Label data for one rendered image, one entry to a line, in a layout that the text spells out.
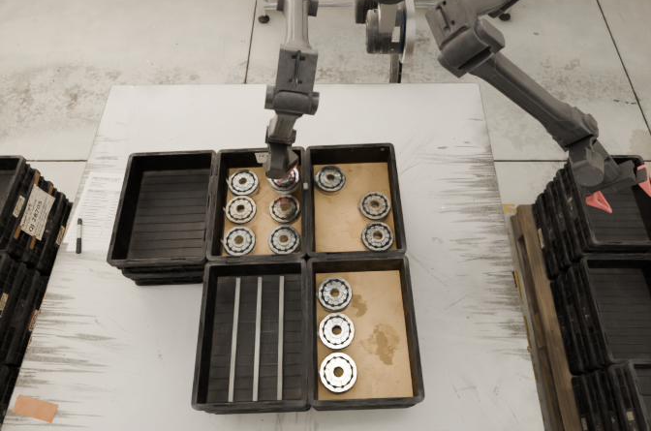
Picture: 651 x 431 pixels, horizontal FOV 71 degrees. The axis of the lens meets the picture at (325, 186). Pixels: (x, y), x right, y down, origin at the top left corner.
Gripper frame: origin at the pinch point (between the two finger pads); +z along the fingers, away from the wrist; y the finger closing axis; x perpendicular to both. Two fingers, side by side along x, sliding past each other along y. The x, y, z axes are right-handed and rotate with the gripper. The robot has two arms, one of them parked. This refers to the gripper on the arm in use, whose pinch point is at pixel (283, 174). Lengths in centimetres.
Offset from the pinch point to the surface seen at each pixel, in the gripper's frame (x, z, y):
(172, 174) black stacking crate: 32.9, 7.4, -24.2
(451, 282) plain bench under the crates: -62, 20, 16
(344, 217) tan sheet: -23.0, 7.4, 4.8
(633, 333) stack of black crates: -123, 53, 59
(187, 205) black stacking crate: 19.2, 7.1, -28.4
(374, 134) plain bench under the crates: -2.7, 21.2, 44.8
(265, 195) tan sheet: 2.5, 7.3, -7.3
